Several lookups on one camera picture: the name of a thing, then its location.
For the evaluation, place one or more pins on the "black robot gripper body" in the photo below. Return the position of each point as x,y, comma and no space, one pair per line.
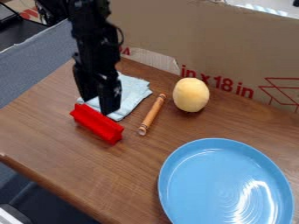
97,54

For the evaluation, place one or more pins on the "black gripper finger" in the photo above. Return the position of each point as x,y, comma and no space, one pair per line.
85,84
109,96

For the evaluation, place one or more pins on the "light blue cloth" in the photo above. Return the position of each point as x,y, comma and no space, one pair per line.
135,90

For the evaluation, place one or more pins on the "red plastic block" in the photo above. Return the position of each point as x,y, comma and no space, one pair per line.
101,126

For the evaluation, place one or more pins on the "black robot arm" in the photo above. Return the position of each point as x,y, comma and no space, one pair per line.
87,14

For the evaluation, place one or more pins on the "orange crayon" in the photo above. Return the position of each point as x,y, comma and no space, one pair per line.
151,115

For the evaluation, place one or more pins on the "grey fabric panel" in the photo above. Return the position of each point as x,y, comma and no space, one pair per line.
31,60

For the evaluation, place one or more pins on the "yellow potato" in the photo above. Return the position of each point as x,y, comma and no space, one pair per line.
191,94

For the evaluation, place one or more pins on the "blue round plate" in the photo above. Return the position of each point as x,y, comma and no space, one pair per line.
217,181

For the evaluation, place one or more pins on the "brown cardboard box wall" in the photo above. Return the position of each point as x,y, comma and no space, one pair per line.
242,51

